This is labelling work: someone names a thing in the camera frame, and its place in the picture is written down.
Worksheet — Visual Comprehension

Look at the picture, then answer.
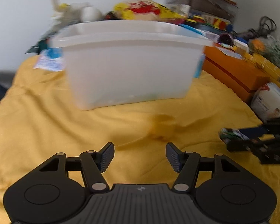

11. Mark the white wet wipes pack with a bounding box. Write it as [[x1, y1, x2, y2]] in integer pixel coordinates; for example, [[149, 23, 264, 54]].
[[250, 83, 280, 122]]

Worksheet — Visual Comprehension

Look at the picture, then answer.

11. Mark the green white toy car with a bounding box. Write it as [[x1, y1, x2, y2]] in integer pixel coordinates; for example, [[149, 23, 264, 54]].
[[218, 128, 249, 145]]

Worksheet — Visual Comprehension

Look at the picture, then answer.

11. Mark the orange cardboard box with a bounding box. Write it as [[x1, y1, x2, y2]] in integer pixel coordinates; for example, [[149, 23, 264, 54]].
[[202, 46, 270, 103]]

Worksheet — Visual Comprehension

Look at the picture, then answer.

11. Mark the yellow quilted blanket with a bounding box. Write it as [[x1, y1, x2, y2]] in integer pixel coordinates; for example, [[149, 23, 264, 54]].
[[0, 57, 280, 223]]

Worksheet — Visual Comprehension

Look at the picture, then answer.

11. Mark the white plastic storage bin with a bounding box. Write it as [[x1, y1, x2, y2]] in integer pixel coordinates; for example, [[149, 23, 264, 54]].
[[50, 20, 212, 110]]

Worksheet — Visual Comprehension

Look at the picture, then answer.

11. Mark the white blue paper packet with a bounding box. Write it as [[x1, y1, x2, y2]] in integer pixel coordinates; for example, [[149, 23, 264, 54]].
[[33, 48, 65, 72]]

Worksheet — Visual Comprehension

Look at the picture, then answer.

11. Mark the white ceramic bowl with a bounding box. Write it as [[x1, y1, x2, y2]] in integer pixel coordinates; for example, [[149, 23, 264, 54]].
[[80, 7, 102, 23]]

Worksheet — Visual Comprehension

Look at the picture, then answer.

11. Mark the white plastic bag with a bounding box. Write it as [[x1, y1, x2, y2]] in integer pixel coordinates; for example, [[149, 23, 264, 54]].
[[51, 0, 91, 29]]

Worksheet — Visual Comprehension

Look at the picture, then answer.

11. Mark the clear plastic toy box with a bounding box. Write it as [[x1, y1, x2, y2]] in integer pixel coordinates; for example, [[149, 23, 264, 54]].
[[166, 0, 238, 24]]

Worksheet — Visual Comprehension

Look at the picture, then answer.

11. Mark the yellow lobster print bag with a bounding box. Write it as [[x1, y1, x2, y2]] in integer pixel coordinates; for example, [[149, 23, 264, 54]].
[[113, 0, 185, 23]]

